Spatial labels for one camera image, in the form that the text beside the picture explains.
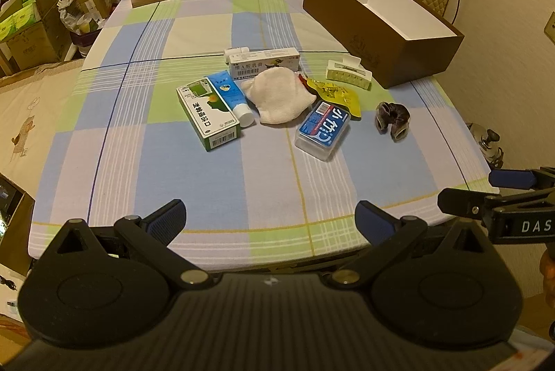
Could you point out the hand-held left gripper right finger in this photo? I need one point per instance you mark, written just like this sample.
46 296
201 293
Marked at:
373 221

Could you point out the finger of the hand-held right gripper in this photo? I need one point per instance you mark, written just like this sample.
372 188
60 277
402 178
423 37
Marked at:
459 202
511 179

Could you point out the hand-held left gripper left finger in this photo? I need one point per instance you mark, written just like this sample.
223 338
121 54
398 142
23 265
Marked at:
167 221

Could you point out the blue clear plastic box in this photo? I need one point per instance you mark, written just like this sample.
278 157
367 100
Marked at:
323 129

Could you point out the green medicine box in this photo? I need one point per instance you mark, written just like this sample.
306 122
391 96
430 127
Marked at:
208 115

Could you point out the yellow pouch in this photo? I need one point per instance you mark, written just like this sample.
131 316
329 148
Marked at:
336 94

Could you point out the blue cream tube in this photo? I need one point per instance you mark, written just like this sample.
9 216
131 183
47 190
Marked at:
227 93

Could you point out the white hair claw clip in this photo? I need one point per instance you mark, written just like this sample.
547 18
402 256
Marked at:
347 74

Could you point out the white towel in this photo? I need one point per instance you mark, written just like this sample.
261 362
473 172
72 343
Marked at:
277 95

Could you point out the white ointment box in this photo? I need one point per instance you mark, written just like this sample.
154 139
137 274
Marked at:
262 62

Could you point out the brown storage box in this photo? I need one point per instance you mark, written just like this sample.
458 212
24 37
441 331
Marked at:
338 24

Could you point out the person's right hand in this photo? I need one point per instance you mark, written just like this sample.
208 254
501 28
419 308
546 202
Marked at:
548 271

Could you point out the checked tablecloth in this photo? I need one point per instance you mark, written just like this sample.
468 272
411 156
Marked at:
173 180

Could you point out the beige printed blanket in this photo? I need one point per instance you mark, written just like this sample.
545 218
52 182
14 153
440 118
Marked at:
26 115

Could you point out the brown cardboard box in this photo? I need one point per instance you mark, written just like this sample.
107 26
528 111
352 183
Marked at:
39 37

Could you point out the crumpled plastic bag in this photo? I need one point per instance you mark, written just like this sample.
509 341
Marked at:
82 2

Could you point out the stack of green tissue packs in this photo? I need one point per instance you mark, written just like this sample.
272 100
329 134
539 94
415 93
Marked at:
24 13

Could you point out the wall switch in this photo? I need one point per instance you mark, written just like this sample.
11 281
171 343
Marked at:
550 29

